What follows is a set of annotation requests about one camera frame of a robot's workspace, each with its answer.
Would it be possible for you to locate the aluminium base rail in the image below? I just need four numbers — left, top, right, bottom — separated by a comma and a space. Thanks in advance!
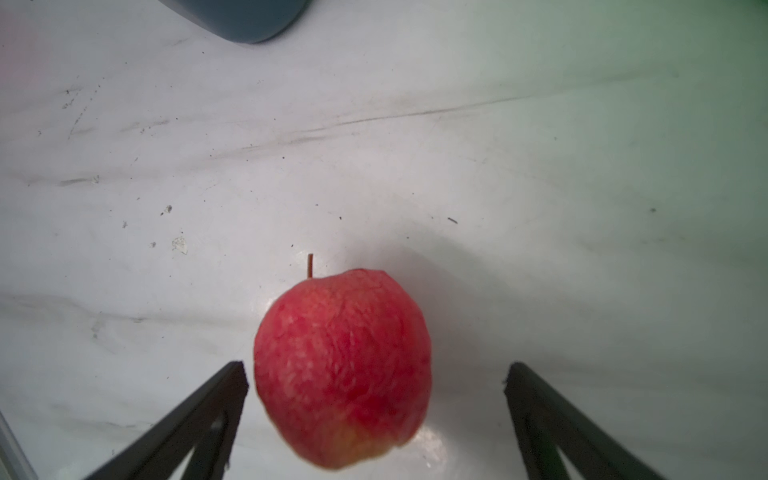
0, 415, 38, 480

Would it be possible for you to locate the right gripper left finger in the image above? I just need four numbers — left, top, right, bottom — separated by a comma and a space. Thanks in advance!
89, 361, 249, 480

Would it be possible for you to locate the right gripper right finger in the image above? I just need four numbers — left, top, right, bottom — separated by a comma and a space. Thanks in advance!
504, 362, 663, 480

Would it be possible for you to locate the netted apple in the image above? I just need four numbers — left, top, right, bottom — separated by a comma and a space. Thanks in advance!
253, 269, 432, 470

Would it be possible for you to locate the dark teal plastic bin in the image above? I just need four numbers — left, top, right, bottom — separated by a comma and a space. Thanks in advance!
161, 0, 311, 44

